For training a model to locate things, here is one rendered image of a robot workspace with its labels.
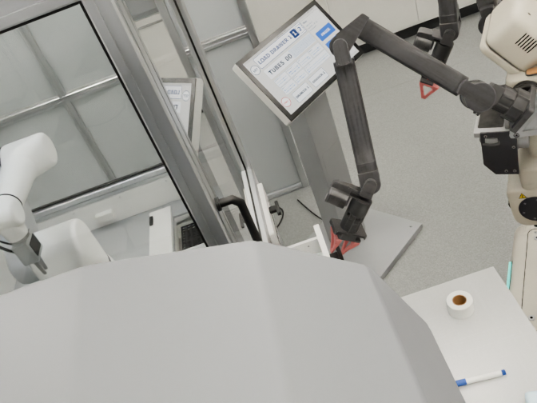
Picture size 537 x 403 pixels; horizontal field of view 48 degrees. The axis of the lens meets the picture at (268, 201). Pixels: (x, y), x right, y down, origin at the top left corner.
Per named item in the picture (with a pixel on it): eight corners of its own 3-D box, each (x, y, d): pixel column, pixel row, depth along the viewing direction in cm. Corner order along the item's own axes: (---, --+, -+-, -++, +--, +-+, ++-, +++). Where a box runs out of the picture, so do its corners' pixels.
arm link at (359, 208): (372, 204, 169) (374, 194, 174) (349, 194, 170) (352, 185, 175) (363, 223, 173) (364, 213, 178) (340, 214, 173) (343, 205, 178)
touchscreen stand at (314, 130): (423, 227, 306) (383, 45, 245) (374, 289, 285) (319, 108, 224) (343, 204, 339) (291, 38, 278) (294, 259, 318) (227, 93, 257)
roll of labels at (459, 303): (455, 322, 167) (453, 313, 165) (443, 305, 173) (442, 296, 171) (479, 313, 167) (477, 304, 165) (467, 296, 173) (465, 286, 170)
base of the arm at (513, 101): (535, 111, 153) (537, 85, 161) (506, 97, 153) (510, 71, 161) (514, 135, 160) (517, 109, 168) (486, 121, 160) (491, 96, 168)
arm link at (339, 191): (379, 182, 166) (378, 175, 175) (340, 166, 167) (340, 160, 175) (361, 221, 170) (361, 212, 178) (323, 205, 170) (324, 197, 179)
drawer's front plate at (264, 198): (270, 205, 223) (260, 181, 217) (284, 256, 200) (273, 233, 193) (265, 206, 223) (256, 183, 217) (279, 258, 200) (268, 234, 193)
